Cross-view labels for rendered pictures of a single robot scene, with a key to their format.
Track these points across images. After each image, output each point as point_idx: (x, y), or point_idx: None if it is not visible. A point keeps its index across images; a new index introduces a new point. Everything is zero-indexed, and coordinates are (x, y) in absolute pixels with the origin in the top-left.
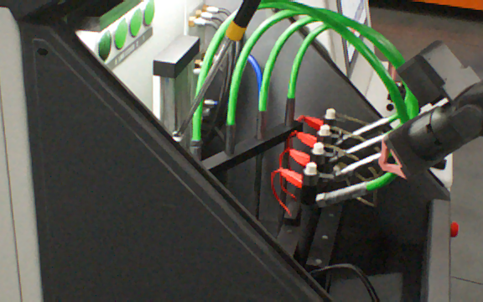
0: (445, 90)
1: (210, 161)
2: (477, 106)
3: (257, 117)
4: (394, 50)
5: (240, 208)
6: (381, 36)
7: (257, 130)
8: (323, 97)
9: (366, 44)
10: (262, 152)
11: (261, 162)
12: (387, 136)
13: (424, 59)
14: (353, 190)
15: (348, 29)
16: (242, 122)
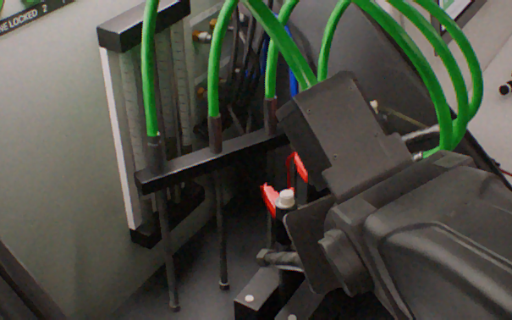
0: (327, 180)
1: (184, 160)
2: (347, 243)
3: (263, 105)
4: (438, 36)
5: (28, 300)
6: (438, 9)
7: (264, 122)
8: (375, 81)
9: (500, 0)
10: (268, 150)
11: (272, 161)
12: (285, 217)
13: (300, 110)
14: (292, 261)
15: (272, 18)
16: (281, 98)
